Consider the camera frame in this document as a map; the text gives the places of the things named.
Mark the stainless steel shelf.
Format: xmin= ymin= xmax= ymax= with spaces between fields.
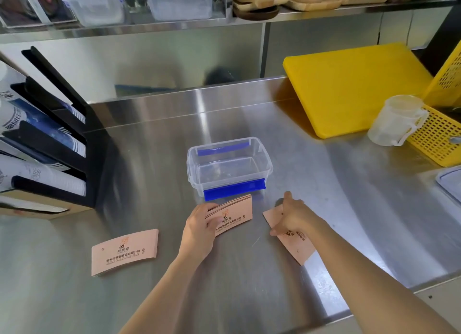
xmin=0 ymin=0 xmax=461 ymax=45

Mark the person's left hand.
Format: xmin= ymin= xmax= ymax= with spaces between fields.
xmin=178 ymin=202 xmax=224 ymax=262

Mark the person's right hand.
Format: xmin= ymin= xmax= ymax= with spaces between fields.
xmin=270 ymin=191 xmax=327 ymax=237

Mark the yellow cutting board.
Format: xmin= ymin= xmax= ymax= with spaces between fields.
xmin=282 ymin=43 xmax=435 ymax=139

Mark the clear container lid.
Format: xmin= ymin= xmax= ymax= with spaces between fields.
xmin=435 ymin=164 xmax=461 ymax=203

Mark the blue patterned paper cup stack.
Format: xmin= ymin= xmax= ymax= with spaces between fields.
xmin=0 ymin=98 xmax=87 ymax=159

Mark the white patterned paper cup stack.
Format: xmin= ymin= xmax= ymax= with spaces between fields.
xmin=0 ymin=153 xmax=87 ymax=197

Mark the small clear storage box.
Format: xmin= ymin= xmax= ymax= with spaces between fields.
xmin=61 ymin=0 xmax=125 ymax=27

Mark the cardboard box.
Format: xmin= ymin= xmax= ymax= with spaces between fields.
xmin=0 ymin=189 xmax=93 ymax=221

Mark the black cup dispenser rack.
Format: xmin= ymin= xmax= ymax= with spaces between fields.
xmin=0 ymin=46 xmax=109 ymax=209

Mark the clear plastic measuring cup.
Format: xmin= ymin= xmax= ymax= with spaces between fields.
xmin=367 ymin=94 xmax=430 ymax=147

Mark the yellow plastic basket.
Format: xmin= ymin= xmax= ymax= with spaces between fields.
xmin=406 ymin=40 xmax=461 ymax=167

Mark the person's left forearm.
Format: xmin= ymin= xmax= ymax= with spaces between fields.
xmin=118 ymin=250 xmax=214 ymax=334

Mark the acrylic picture stand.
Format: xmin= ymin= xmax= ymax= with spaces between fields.
xmin=0 ymin=0 xmax=77 ymax=29

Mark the pink paper cup sleeve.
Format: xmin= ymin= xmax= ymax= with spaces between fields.
xmin=262 ymin=204 xmax=316 ymax=267

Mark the thin pink cup sleeve stack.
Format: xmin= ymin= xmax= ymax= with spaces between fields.
xmin=91 ymin=229 xmax=159 ymax=278

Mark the clear container with blue clips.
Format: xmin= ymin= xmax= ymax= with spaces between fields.
xmin=186 ymin=137 xmax=273 ymax=202

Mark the stack of wooden trays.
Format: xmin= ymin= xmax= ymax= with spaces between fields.
xmin=232 ymin=0 xmax=343 ymax=21

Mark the thick pink cup sleeve stack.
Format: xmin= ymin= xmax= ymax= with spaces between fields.
xmin=205 ymin=194 xmax=253 ymax=237

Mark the large clear storage box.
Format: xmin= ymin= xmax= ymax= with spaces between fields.
xmin=143 ymin=0 xmax=214 ymax=21

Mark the person's right forearm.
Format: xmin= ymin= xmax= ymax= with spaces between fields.
xmin=306 ymin=219 xmax=461 ymax=334

